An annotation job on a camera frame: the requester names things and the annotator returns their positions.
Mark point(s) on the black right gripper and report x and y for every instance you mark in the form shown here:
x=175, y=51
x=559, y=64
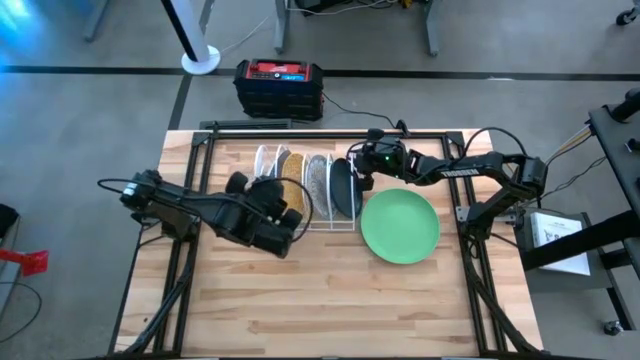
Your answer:
x=385, y=160

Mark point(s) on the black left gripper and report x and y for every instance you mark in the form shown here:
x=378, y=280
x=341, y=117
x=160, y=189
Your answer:
x=267, y=192

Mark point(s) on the dark teal plate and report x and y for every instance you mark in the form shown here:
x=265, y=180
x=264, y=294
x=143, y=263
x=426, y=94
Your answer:
x=345, y=190

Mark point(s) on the yellow patterned plate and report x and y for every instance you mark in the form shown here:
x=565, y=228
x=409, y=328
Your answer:
x=295, y=175

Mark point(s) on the blue white striped plate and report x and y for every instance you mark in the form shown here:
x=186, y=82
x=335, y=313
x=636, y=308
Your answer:
x=281, y=160

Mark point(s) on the floral patterned plate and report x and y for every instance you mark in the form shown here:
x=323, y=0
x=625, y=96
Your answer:
x=317, y=190

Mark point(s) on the green plate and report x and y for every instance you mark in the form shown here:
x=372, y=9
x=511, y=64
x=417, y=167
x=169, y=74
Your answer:
x=400, y=227

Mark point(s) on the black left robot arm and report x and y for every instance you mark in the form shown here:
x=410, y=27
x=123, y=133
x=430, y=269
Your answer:
x=175, y=200

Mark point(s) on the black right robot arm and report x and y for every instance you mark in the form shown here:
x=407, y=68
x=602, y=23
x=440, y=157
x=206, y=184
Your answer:
x=475, y=170

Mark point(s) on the black power adapter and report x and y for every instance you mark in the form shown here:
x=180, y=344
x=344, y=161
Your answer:
x=401, y=127

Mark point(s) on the black red power station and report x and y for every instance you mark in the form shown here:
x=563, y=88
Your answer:
x=277, y=95

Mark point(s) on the grey metal desk leg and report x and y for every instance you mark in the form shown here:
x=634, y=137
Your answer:
x=281, y=25
x=432, y=25
x=95, y=20

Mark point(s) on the white tower fan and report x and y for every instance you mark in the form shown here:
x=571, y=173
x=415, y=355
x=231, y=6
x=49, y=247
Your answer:
x=192, y=35

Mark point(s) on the white paper booklet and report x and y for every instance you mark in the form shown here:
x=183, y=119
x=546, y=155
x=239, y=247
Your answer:
x=560, y=240

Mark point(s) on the red flat object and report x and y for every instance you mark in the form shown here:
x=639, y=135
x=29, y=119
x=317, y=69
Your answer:
x=30, y=260

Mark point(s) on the grey black bin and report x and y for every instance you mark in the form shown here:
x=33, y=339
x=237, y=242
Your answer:
x=6, y=225

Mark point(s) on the black side stand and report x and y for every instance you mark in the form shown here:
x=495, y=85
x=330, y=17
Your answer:
x=620, y=150

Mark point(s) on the black caster wheel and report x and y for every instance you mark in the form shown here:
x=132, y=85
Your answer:
x=612, y=327
x=625, y=17

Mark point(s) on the black aluminium table frame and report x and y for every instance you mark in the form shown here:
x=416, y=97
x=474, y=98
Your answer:
x=310, y=135

